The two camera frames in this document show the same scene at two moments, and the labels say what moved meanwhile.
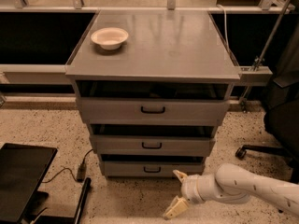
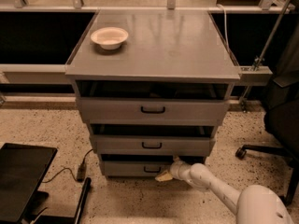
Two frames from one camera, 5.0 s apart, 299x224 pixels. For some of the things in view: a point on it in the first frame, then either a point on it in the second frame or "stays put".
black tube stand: (66, 219) stays put
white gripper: (190, 189) to (177, 170)
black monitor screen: (22, 168) stays put
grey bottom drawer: (150, 169) stays put
